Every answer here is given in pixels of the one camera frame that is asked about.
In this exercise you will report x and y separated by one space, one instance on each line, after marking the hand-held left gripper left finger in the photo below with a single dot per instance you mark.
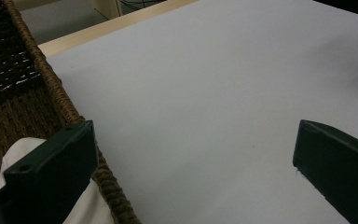
52 171

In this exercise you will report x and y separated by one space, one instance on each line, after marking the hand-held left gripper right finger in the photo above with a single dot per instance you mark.
338 168

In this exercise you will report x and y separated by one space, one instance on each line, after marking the white baby shirt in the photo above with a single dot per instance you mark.
18 149

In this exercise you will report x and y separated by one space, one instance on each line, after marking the brown woven basket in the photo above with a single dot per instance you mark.
12 109

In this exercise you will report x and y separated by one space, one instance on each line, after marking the white table sheet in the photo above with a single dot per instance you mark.
199 109

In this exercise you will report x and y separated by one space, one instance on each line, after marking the black curtain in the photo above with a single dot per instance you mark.
354 6

